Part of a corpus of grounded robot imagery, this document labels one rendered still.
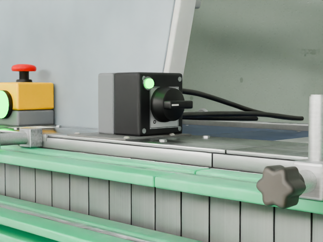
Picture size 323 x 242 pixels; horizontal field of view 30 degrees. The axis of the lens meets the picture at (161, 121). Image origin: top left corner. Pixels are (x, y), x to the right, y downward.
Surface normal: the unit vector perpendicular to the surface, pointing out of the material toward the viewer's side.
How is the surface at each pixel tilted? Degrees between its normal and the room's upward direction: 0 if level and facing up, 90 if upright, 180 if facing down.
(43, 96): 90
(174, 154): 0
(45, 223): 90
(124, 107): 0
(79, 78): 0
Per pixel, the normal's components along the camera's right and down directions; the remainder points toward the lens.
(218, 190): -0.70, 0.04
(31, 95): 0.71, 0.04
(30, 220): 0.00, -1.00
